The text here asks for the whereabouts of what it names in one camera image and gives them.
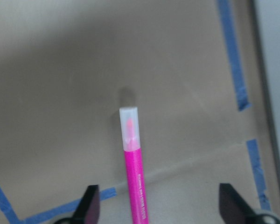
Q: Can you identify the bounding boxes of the pink highlighter pen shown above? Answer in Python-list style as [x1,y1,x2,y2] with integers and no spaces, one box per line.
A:
[119,107,149,224]

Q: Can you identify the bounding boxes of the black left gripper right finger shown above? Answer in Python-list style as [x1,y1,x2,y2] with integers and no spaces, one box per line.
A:
[219,183,254,224]

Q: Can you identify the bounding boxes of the silver closed laptop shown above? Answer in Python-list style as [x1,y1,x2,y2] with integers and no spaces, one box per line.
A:
[251,0,280,220]

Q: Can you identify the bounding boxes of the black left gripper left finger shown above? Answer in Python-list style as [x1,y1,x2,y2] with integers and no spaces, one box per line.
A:
[71,185,100,224]

